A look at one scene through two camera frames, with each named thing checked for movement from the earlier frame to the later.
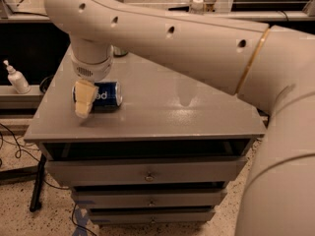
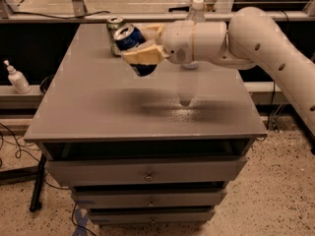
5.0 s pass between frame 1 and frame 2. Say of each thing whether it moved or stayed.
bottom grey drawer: stayed
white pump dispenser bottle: stayed
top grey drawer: stayed
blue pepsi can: moved
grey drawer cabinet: stayed
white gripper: moved
